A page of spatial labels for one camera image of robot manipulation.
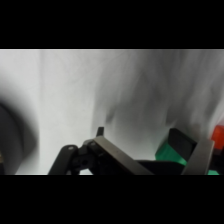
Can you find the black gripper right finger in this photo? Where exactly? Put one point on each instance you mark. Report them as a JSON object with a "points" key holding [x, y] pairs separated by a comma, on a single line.
{"points": [[196, 156]]}

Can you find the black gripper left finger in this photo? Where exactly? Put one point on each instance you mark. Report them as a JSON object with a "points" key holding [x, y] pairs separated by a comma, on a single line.
{"points": [[110, 156]]}

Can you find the green block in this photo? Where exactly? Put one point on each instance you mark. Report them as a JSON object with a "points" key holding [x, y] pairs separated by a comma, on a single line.
{"points": [[168, 154]]}

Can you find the red orange block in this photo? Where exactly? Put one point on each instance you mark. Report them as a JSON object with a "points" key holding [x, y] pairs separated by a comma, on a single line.
{"points": [[219, 136]]}

